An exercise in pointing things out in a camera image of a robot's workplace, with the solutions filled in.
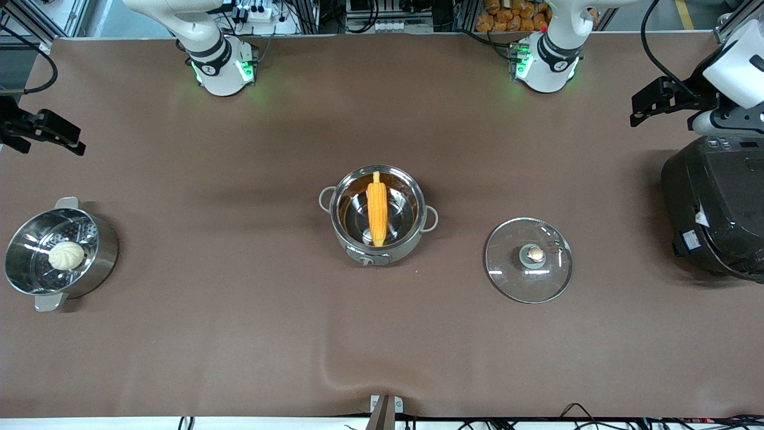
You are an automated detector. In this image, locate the yellow corn cob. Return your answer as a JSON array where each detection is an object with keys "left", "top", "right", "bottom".
[{"left": 366, "top": 171, "right": 390, "bottom": 247}]

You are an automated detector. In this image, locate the brown table mat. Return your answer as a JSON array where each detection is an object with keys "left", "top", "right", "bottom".
[{"left": 0, "top": 33, "right": 764, "bottom": 419}]

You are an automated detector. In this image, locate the black cable bundle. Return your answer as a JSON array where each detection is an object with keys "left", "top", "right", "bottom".
[{"left": 454, "top": 403, "right": 764, "bottom": 430}]

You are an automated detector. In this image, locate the white steamed bun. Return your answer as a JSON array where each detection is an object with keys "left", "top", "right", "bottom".
[{"left": 48, "top": 241, "right": 86, "bottom": 271}]

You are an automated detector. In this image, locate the aluminium frame profile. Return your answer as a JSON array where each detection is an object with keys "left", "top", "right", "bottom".
[
  {"left": 0, "top": 0, "right": 90, "bottom": 56},
  {"left": 714, "top": 0, "right": 764, "bottom": 47}
]

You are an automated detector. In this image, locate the grey electric cooking pot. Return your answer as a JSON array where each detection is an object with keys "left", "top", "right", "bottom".
[{"left": 319, "top": 165, "right": 439, "bottom": 268}]

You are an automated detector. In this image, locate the glass pot lid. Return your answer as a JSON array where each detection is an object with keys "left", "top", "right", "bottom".
[{"left": 485, "top": 217, "right": 574, "bottom": 304}]

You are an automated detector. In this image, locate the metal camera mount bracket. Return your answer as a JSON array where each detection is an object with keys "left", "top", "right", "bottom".
[{"left": 365, "top": 394, "right": 404, "bottom": 430}]

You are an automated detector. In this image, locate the black rice cooker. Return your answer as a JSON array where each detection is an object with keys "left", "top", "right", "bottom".
[{"left": 661, "top": 134, "right": 764, "bottom": 282}]

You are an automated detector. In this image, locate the stainless steel steamer pot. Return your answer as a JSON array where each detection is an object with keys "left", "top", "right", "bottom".
[{"left": 4, "top": 197, "right": 119, "bottom": 312}]

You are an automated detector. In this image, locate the white power strip with plugs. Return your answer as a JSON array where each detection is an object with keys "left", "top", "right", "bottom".
[{"left": 229, "top": 2, "right": 272, "bottom": 22}]

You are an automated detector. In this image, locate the pile of orange items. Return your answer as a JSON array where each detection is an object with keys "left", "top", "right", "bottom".
[{"left": 476, "top": 0, "right": 599, "bottom": 32}]

